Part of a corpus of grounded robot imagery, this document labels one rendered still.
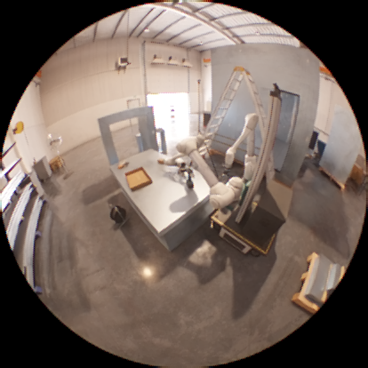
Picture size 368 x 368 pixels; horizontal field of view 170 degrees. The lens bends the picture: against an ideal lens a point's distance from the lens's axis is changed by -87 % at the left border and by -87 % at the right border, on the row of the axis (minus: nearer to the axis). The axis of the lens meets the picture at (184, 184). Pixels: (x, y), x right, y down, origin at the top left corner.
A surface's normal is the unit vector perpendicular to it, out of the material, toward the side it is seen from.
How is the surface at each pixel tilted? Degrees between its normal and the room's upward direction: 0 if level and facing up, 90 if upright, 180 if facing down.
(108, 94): 90
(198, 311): 0
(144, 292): 0
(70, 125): 90
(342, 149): 90
